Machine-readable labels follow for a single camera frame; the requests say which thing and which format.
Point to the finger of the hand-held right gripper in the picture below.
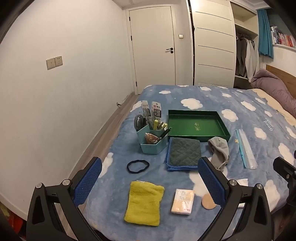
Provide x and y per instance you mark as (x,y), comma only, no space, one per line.
(286,169)

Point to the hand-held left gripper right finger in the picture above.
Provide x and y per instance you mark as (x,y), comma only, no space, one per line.
(211,183)

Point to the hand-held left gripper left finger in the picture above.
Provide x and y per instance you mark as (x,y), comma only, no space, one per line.
(89,180)

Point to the beige powder puff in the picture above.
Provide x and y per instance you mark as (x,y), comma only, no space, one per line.
(205,202)

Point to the grey face mask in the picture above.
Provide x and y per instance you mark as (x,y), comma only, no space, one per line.
(219,146)

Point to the grey quilted cloth blue edge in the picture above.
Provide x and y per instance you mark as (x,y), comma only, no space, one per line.
(185,153)

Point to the yellow towel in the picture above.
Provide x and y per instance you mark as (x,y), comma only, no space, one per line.
(144,204)

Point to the green tray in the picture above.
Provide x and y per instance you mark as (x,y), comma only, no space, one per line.
(185,125)

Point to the white paper sheet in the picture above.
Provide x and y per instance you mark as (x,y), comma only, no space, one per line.
(242,182)

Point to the tissue packet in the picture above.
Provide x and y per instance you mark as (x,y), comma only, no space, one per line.
(182,201)

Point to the black pen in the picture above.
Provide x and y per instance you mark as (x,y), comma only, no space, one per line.
(164,134)

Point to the teal desk organizer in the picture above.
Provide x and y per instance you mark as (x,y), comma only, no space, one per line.
(152,148)

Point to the yellow highlighter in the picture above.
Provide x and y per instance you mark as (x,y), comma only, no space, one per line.
(156,124)
(164,126)

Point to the brown shell-shaped item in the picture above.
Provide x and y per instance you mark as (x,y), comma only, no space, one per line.
(151,138)

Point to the grey tape roll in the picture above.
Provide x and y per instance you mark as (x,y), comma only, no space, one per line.
(138,121)

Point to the purple pillow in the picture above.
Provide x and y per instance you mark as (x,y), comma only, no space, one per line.
(272,85)

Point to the blue cloud-print blanket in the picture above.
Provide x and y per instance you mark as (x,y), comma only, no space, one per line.
(208,97)

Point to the red printed cloth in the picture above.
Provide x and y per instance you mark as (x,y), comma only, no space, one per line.
(12,220)

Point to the white printed packet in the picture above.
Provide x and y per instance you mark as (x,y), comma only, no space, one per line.
(156,111)
(146,111)

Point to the wooden headboard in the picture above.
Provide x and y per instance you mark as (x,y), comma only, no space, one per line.
(285,77)

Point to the white hanging shirt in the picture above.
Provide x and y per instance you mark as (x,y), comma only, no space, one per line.
(252,60)

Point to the grey hanging jacket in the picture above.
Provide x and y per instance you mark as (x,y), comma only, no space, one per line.
(241,55)

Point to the row of books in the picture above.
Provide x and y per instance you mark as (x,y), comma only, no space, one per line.
(284,38)

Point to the blue curtain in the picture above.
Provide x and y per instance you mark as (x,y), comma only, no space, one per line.
(264,34)

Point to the white wardrobe door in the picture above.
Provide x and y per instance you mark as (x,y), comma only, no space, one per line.
(212,39)

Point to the white room door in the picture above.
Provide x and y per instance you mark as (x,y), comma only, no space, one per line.
(150,46)

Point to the beige wall switch plate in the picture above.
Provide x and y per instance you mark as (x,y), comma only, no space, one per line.
(50,64)

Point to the beige wall socket plate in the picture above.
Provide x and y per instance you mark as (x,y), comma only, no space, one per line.
(58,61)

